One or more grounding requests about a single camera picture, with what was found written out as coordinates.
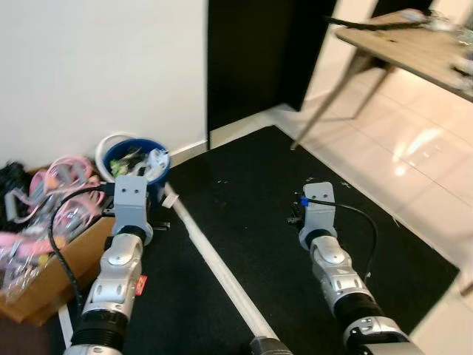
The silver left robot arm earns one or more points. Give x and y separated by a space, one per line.
118 270

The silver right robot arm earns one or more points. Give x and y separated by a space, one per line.
336 277

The blue rubbish bin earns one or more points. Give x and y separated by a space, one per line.
157 188

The white crumpled trash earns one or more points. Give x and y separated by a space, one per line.
157 163

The green trash wrapper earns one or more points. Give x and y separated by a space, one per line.
126 159

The white paper tag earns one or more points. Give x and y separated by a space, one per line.
171 198

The black floor mat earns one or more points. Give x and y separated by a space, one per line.
251 192

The small red wrapper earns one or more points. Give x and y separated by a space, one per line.
141 285

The white floor strip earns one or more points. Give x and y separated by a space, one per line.
222 274

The white plastic bucket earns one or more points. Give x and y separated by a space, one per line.
107 148

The pink plastic packaging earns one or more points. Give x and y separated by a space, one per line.
63 177

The brown cardboard box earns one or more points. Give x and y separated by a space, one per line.
44 285

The dark robot foot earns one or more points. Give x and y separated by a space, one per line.
272 347

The clear plastic bag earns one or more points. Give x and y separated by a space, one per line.
22 266

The black bag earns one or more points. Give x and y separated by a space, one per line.
11 188

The black door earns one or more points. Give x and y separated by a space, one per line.
251 59

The wooden table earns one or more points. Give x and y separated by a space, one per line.
414 48

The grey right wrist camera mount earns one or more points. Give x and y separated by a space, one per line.
318 211

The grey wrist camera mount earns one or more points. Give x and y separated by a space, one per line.
131 203
318 211

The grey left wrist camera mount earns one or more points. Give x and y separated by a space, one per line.
131 203

